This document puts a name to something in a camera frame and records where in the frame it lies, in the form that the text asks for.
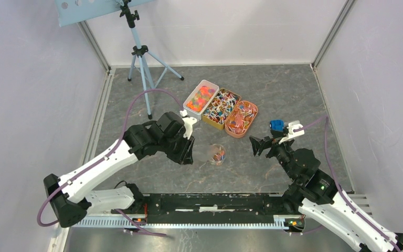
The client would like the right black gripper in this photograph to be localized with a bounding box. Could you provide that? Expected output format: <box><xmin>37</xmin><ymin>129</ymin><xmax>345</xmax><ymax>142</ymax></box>
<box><xmin>248</xmin><ymin>130</ymin><xmax>299</xmax><ymax>183</ymax></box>

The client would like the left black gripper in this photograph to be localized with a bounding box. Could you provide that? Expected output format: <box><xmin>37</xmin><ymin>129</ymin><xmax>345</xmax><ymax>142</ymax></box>
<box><xmin>160</xmin><ymin>130</ymin><xmax>196</xmax><ymax>166</ymax></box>

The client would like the clear plastic scoop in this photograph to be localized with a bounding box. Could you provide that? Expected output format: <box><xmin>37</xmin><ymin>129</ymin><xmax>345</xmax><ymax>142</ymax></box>
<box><xmin>192</xmin><ymin>145</ymin><xmax>217</xmax><ymax>162</ymax></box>

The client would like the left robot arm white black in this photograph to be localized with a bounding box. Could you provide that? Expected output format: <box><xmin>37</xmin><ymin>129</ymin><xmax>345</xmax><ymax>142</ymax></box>
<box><xmin>42</xmin><ymin>111</ymin><xmax>197</xmax><ymax>228</ymax></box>

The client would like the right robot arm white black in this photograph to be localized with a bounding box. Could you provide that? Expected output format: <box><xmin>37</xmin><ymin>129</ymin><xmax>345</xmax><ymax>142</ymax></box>
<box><xmin>249</xmin><ymin>136</ymin><xmax>403</xmax><ymax>251</ymax></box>

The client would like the blue toy brick car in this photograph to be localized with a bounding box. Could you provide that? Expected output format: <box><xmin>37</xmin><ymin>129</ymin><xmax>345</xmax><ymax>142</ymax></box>
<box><xmin>269</xmin><ymin>119</ymin><xmax>285</xmax><ymax>133</ymax></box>

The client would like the pink tin of lollipops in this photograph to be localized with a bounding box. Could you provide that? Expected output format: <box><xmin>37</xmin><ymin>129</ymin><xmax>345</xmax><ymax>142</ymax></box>
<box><xmin>224</xmin><ymin>100</ymin><xmax>258</xmax><ymax>139</ymax></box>

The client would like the white tin of gummies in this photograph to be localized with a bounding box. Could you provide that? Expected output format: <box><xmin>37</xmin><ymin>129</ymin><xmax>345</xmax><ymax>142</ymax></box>
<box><xmin>183</xmin><ymin>80</ymin><xmax>219</xmax><ymax>121</ymax></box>

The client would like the yellow tin of lollipops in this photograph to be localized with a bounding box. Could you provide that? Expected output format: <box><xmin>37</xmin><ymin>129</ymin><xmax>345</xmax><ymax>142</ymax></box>
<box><xmin>201</xmin><ymin>88</ymin><xmax>241</xmax><ymax>130</ymax></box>

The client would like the light blue tripod stand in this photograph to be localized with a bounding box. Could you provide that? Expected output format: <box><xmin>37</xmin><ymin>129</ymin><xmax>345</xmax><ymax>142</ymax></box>
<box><xmin>119</xmin><ymin>0</ymin><xmax>185</xmax><ymax>120</ymax></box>

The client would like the light blue perforated plate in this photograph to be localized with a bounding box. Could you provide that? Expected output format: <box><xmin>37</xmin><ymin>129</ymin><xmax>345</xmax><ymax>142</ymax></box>
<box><xmin>54</xmin><ymin>0</ymin><xmax>153</xmax><ymax>27</ymax></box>

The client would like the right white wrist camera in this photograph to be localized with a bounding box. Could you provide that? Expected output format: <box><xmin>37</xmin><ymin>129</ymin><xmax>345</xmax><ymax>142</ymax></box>
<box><xmin>279</xmin><ymin>121</ymin><xmax>305</xmax><ymax>144</ymax></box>

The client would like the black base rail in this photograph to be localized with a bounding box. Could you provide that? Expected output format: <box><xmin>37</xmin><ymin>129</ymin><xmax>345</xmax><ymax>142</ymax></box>
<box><xmin>123</xmin><ymin>193</ymin><xmax>299</xmax><ymax>224</ymax></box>

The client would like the white toothed cable duct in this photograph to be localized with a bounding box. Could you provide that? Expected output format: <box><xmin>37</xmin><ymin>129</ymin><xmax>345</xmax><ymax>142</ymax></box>
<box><xmin>74</xmin><ymin>215</ymin><xmax>305</xmax><ymax>231</ymax></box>

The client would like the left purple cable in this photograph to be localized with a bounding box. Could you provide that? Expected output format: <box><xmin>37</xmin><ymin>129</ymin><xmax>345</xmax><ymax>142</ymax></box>
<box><xmin>36</xmin><ymin>89</ymin><xmax>185</xmax><ymax>238</ymax></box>

